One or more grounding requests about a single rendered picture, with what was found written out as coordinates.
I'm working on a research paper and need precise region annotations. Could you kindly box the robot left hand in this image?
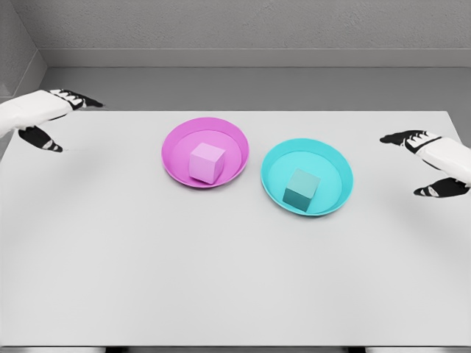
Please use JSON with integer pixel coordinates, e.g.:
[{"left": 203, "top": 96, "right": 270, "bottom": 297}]
[{"left": 0, "top": 88, "right": 105, "bottom": 153}]

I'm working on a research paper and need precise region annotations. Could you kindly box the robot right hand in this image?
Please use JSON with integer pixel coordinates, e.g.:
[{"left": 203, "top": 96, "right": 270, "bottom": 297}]
[{"left": 380, "top": 129, "right": 471, "bottom": 198}]

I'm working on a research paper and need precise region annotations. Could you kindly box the teal block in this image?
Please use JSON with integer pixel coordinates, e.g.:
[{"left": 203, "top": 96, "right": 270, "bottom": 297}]
[{"left": 283, "top": 168, "right": 321, "bottom": 213}]

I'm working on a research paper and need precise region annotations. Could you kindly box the pink plate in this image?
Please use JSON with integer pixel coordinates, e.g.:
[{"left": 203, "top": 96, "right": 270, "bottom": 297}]
[{"left": 161, "top": 117, "right": 250, "bottom": 190}]

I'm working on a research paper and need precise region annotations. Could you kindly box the cyan plate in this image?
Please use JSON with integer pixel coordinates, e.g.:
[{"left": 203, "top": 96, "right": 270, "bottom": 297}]
[{"left": 261, "top": 138, "right": 354, "bottom": 218}]

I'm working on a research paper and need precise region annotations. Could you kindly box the pink block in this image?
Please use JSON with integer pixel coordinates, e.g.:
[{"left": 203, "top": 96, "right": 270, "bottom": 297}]
[{"left": 188, "top": 142, "right": 226, "bottom": 185}]

